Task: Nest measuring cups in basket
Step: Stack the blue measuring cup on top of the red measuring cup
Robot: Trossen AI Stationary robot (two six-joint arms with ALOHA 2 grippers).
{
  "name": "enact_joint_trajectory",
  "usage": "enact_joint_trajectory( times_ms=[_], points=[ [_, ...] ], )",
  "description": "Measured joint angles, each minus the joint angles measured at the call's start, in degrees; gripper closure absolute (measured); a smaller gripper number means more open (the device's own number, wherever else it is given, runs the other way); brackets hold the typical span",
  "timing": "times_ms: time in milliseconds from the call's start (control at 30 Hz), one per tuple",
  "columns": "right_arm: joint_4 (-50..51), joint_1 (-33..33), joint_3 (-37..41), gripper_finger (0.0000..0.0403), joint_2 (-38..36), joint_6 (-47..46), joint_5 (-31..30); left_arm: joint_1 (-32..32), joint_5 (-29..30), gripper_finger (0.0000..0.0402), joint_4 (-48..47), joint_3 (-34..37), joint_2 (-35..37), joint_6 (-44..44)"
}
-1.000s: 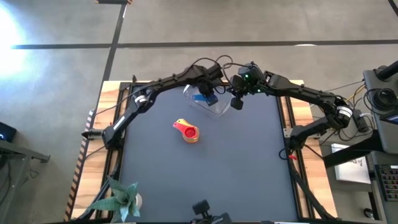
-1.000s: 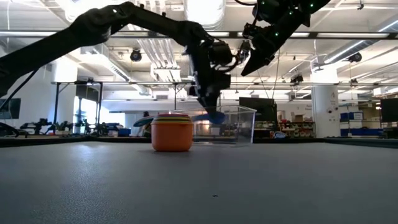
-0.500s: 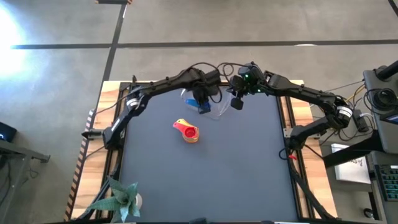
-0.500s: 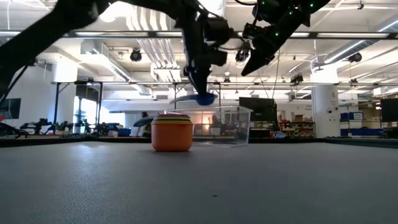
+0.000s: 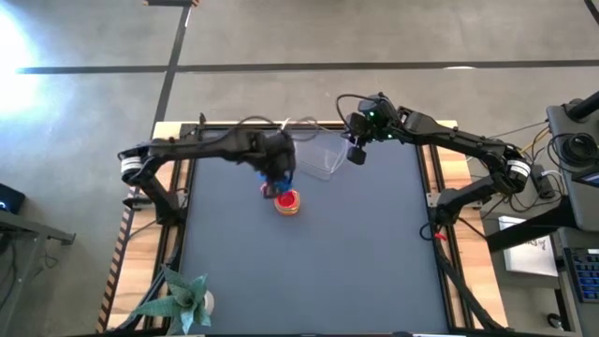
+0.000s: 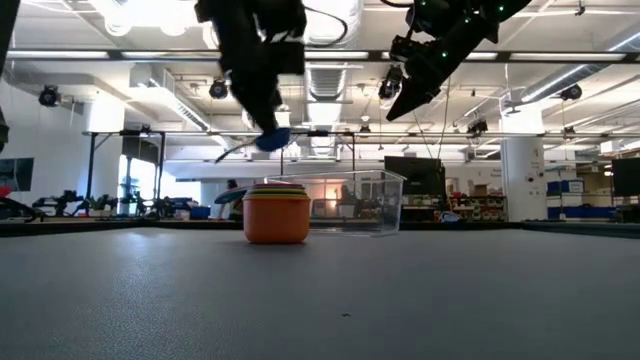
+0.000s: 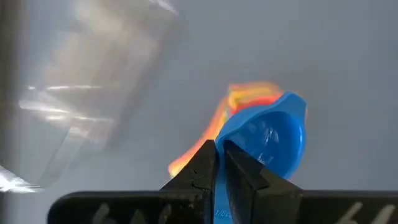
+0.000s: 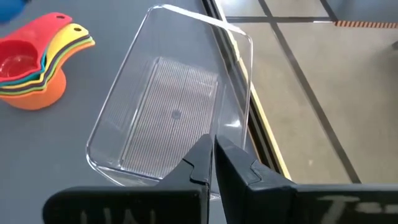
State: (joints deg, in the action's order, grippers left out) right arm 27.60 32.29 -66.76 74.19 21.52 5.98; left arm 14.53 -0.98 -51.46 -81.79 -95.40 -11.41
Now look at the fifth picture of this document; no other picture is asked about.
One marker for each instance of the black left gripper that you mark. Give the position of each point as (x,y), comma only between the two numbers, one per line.
(273,154)

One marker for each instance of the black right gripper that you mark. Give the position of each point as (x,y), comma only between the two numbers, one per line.
(384,119)

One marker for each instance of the red measuring cup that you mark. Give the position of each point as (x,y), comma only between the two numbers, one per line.
(287,200)

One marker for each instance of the orange measuring cup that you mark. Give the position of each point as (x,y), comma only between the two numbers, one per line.
(286,214)

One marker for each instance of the clear plastic basket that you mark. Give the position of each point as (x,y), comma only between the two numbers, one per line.
(323,156)

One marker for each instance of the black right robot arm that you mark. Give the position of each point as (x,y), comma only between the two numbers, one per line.
(458,138)

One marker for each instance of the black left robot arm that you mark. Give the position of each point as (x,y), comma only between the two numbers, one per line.
(196,147)

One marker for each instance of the dark grey table mat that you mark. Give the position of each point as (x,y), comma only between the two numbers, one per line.
(309,262)

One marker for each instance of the white plant pot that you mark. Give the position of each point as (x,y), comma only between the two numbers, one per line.
(210,302)

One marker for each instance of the green artificial plant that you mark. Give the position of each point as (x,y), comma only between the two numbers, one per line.
(185,299)

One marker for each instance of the black power strip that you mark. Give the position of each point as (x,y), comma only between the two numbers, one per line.
(543,182)

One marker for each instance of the yellow black striped tape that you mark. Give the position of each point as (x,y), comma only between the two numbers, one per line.
(117,262)

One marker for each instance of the black diagonal support beam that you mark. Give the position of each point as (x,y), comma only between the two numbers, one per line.
(529,229)

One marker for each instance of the white paper sheet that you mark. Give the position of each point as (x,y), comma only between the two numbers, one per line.
(529,253)

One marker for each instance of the grey equipment stand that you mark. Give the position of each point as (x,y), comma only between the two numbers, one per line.
(582,206)

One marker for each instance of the grey computer desk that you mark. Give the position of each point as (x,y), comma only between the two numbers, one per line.
(529,295)

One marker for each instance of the black computer keyboard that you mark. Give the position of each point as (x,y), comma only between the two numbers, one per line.
(585,276)

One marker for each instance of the grey side desk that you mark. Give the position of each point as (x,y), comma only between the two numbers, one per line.
(28,229)

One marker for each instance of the black computer mouse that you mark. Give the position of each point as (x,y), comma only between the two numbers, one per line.
(554,320)

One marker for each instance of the black electronic device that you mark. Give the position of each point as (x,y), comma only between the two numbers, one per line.
(10,199)

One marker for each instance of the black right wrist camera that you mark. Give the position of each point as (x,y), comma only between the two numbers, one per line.
(359,124)

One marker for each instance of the black aluminium table frame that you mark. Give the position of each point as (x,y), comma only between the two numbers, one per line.
(440,290)

